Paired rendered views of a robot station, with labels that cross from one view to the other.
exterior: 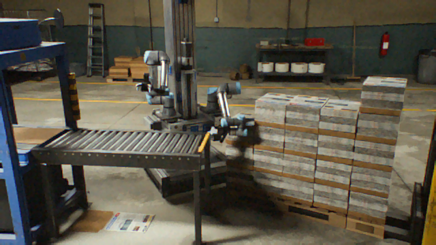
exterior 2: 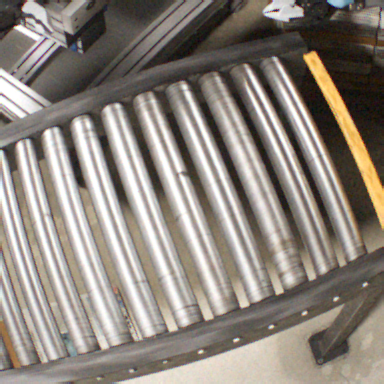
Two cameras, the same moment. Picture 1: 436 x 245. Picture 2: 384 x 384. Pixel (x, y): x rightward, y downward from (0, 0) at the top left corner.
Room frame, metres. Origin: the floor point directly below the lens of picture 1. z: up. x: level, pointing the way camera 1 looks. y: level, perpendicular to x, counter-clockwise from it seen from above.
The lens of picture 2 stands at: (2.36, 0.67, 2.14)
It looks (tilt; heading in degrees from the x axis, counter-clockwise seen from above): 67 degrees down; 336
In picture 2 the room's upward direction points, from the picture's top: 4 degrees counter-clockwise
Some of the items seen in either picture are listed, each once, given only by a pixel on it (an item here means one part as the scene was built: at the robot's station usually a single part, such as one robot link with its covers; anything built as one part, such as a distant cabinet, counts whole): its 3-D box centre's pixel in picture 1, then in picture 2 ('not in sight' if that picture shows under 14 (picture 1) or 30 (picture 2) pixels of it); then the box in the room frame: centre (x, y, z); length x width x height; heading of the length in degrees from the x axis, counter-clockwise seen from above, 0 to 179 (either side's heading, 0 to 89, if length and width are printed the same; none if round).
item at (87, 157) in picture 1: (116, 158); (71, 376); (2.69, 0.80, 0.74); 1.34 x 0.05 x 0.12; 82
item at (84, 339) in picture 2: (134, 143); (50, 246); (2.93, 0.71, 0.77); 0.47 x 0.05 x 0.05; 172
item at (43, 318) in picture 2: (127, 143); (22, 256); (2.94, 0.77, 0.77); 0.47 x 0.05 x 0.05; 172
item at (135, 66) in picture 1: (134, 69); not in sight; (9.56, 2.15, 0.28); 1.20 x 0.83 x 0.57; 82
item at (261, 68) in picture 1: (291, 60); not in sight; (9.27, -1.85, 0.55); 1.80 x 0.70 x 1.09; 82
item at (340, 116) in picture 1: (340, 118); not in sight; (3.07, -1.06, 0.95); 0.38 x 0.29 x 0.23; 153
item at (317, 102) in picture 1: (308, 101); not in sight; (3.21, -0.81, 1.06); 0.37 x 0.29 x 0.01; 153
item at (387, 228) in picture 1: (343, 218); not in sight; (2.91, -1.11, 0.05); 1.05 x 0.10 x 0.04; 63
